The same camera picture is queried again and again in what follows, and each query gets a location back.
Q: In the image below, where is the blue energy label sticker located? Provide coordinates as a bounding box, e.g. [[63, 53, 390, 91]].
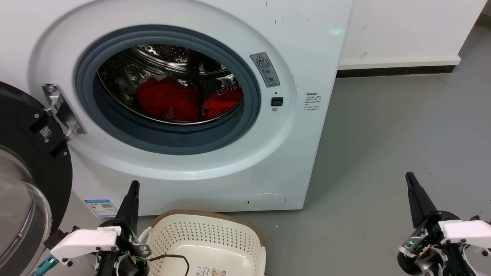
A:
[[84, 199, 118, 218]]

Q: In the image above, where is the silver metal door hinge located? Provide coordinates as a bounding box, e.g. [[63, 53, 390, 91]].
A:
[[42, 83, 87, 141]]

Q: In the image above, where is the steel washing machine drum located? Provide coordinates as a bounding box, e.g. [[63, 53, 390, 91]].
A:
[[97, 43, 245, 125]]

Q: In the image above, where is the round white filter cover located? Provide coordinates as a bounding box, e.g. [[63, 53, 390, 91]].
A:
[[245, 193, 287, 210]]

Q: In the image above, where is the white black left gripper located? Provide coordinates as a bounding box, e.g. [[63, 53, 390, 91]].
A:
[[50, 181, 151, 276]]

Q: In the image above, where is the grey rubber door gasket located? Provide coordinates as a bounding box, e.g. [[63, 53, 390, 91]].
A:
[[75, 25, 262, 156]]

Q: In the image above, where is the cream perforated laundry basket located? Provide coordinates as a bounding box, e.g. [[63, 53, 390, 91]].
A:
[[137, 210, 266, 276]]

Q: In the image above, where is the white front-load washing machine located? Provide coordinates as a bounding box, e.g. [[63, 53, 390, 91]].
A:
[[0, 0, 355, 217]]

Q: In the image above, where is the thin black cable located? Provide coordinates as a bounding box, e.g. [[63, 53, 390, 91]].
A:
[[148, 254, 191, 276]]

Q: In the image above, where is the grey warning sticker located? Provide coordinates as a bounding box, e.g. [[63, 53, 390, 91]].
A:
[[250, 52, 280, 88]]

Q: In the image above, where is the small text label sticker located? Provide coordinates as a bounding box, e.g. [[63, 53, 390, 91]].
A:
[[304, 92, 323, 112]]

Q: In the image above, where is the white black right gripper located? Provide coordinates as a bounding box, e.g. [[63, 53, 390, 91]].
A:
[[397, 172, 491, 276]]

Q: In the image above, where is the red garment with lettering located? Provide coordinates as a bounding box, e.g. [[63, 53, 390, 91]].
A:
[[136, 76, 244, 122]]

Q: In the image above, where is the teal cable connector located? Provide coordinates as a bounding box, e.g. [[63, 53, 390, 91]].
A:
[[31, 256, 59, 276]]

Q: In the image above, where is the washing machine door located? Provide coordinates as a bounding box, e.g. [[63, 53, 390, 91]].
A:
[[0, 81, 73, 276]]

